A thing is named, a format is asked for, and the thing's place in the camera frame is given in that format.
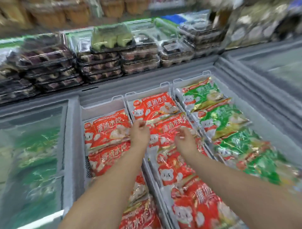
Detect person's left hand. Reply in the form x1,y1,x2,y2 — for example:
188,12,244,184
130,120,151,151

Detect person's right hand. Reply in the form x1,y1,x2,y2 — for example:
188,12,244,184
174,127,200,159

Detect red dumpling packets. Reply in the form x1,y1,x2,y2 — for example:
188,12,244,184
84,92,239,229

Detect green dumpling packet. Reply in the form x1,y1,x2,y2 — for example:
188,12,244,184
212,128,269,163
236,147,302,187
192,99,250,140
177,77,225,113

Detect grey freezer with green front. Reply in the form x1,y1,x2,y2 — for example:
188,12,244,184
0,37,302,229

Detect freezer sliding glass lid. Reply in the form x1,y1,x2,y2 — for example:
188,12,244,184
0,97,81,229

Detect person's left forearm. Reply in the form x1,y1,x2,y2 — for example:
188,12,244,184
58,146,148,229

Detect person's right forearm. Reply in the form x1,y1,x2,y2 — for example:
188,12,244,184
186,151,302,229

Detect white plastic freezer basket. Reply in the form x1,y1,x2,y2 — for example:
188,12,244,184
172,70,302,196
80,95,165,229
125,81,248,229

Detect grey freezer with loose dumplings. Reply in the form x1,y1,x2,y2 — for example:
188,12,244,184
221,37,302,102

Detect clear box of green cakes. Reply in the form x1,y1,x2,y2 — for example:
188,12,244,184
91,23,136,52

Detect green frozen bags under lid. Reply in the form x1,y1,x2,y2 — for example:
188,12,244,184
0,118,62,225

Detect stack of dark tray packs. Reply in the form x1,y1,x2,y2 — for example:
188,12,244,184
0,33,123,104

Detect tan snack bag white label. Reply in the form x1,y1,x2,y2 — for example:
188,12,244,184
260,7,279,43
227,14,248,49
245,9,265,45

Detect clear packs with red labels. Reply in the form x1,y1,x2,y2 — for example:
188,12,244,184
148,0,196,10

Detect stack of clear bun boxes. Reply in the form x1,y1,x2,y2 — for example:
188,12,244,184
26,0,151,26

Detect grey metal shelf rack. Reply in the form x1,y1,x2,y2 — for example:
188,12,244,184
0,0,302,59

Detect clear bags of yellow cakes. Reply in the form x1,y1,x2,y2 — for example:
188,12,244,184
0,0,33,29

